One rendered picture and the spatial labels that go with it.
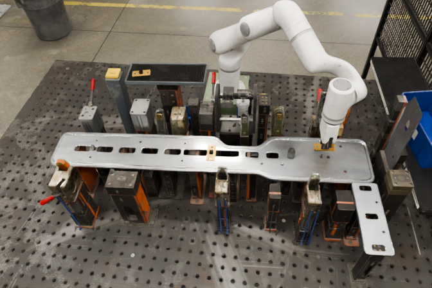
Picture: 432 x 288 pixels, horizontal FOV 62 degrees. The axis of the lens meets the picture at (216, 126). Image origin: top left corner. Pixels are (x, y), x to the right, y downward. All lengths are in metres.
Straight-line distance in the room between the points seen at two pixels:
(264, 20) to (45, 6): 3.03
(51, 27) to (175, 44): 1.33
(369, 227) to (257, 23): 0.87
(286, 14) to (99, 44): 3.02
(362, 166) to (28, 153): 1.72
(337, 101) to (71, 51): 3.29
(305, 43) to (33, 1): 3.26
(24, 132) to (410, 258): 2.09
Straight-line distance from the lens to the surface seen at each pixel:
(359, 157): 1.62
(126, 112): 1.91
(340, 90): 1.26
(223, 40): 1.77
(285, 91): 2.26
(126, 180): 1.50
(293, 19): 1.34
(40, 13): 4.22
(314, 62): 1.30
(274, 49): 3.76
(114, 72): 1.77
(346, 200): 1.51
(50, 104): 2.47
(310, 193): 1.41
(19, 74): 4.09
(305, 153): 1.58
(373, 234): 1.44
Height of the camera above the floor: 2.24
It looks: 49 degrees down
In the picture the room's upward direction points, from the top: 4 degrees counter-clockwise
